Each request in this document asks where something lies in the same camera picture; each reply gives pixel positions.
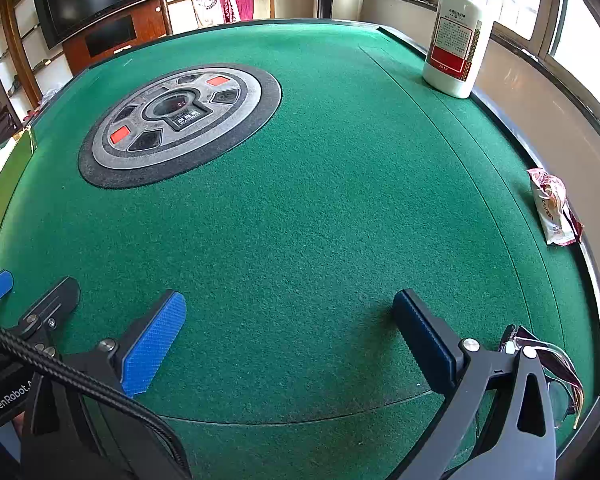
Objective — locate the wooden wall shelf unit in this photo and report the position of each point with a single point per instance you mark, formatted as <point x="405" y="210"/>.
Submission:
<point x="22" y="50"/>

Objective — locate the window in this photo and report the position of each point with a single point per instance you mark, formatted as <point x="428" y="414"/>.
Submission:
<point x="515" y="2"/>

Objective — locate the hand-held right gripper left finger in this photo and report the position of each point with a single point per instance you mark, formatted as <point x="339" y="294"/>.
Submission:
<point x="155" y="340"/>

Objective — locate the small white red snack packet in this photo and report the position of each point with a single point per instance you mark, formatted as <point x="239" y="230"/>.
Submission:
<point x="552" y="205"/>

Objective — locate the white liquor bottle red cap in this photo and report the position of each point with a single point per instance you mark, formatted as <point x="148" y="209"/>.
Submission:
<point x="455" y="45"/>

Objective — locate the round table control panel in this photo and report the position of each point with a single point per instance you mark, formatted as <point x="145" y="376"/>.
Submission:
<point x="180" y="110"/>

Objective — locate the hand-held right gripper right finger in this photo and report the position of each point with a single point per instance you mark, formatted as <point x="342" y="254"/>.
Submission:
<point x="425" y="340"/>

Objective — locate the black rectangular wall panel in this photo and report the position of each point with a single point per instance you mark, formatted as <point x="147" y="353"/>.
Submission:
<point x="110" y="35"/>

